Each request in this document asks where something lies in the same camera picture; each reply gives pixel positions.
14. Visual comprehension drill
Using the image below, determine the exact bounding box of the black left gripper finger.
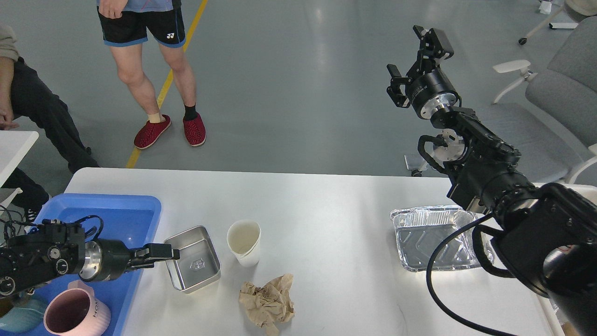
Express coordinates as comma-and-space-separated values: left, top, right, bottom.
130, 243, 180, 269

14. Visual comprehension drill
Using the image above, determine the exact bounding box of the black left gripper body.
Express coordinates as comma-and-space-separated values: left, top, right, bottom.
78, 238, 149, 281

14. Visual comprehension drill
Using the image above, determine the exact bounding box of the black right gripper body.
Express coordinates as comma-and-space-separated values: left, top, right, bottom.
401, 68, 460, 119

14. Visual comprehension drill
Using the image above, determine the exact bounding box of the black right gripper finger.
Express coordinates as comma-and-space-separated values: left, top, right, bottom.
412, 25, 454, 76
386, 64, 412, 108

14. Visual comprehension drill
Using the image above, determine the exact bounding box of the square stainless steel tray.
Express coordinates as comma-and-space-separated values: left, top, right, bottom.
164, 225, 221, 294

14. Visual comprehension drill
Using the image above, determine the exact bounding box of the pink mug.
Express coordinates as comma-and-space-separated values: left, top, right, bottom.
43, 280, 111, 336

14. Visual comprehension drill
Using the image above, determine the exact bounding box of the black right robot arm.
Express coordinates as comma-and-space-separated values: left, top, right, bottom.
387, 25, 597, 336

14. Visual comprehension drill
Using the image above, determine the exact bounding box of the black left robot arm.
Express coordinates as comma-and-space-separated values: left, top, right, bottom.
1, 210, 180, 298

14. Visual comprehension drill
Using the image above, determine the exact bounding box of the blue plastic tray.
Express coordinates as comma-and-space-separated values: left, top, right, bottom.
36, 193, 162, 336

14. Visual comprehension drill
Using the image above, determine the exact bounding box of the teal ceramic mug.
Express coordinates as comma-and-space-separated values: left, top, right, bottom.
0, 292, 48, 333

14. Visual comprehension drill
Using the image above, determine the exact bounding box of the white paper cup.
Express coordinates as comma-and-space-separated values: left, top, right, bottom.
227, 220, 262, 267

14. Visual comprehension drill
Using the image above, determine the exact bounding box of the grey office chair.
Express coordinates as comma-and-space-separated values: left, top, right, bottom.
403, 16, 597, 185

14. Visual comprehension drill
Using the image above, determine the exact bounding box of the aluminium foil tray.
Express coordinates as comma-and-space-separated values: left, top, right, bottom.
390, 205, 480, 272

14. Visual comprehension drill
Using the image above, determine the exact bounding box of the crumpled brown paper napkin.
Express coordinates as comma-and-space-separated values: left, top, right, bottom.
239, 273, 295, 336

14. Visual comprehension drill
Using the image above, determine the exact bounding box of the white side table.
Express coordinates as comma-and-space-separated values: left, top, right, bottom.
0, 130, 39, 185

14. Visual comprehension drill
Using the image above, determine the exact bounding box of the white chair base far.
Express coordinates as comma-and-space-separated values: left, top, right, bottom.
518, 0, 597, 45

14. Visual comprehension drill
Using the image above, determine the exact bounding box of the seated person in black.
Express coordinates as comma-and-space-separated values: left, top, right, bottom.
0, 23, 99, 224

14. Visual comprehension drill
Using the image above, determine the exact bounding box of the standing person in shorts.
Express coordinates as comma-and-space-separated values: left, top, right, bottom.
97, 0, 206, 150

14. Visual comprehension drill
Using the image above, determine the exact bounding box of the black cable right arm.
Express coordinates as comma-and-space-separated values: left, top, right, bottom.
425, 214, 518, 336

